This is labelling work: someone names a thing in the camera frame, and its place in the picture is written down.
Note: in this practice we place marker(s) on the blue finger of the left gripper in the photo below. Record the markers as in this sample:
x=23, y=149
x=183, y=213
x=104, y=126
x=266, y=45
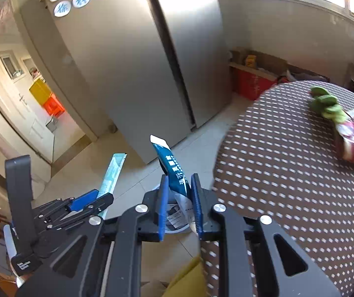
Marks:
x=93, y=205
x=84, y=200

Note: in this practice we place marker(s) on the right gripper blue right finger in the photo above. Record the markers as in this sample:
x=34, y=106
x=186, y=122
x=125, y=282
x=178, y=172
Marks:
x=198, y=214

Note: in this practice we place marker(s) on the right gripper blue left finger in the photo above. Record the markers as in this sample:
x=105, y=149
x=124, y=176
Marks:
x=162, y=199

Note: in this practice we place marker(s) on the light blue toothpaste box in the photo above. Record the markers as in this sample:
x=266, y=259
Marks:
x=112, y=174

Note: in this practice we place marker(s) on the green wrapper bundle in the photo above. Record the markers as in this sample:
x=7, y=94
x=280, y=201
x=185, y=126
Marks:
x=327, y=105

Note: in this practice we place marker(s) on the blue plastic trash bin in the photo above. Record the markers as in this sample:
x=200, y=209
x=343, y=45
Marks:
x=179, y=214

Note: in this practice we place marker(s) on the brown polka dot tablecloth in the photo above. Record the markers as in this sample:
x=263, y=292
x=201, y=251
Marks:
x=279, y=159

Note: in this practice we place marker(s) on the yellow cloth on chair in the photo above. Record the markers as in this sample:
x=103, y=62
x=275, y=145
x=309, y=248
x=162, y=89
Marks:
x=189, y=282

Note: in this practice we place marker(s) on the orange plastic stool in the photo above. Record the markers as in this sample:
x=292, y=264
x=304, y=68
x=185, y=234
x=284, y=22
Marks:
x=53, y=107

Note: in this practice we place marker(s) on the red gift box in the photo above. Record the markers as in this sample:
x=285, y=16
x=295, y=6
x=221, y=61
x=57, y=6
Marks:
x=248, y=82

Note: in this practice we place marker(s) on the yellow plastic stool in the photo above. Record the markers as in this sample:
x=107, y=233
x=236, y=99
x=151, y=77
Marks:
x=40, y=91

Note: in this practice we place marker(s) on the small yellow box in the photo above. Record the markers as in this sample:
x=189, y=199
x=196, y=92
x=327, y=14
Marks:
x=251, y=61

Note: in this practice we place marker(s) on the silver double-door refrigerator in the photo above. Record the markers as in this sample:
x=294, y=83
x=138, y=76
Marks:
x=151, y=67

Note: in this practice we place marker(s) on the open cardboard box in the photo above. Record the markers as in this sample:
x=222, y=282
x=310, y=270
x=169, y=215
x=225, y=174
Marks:
x=295, y=73

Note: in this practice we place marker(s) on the white door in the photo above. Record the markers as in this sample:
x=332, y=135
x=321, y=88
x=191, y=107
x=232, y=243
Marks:
x=19, y=106

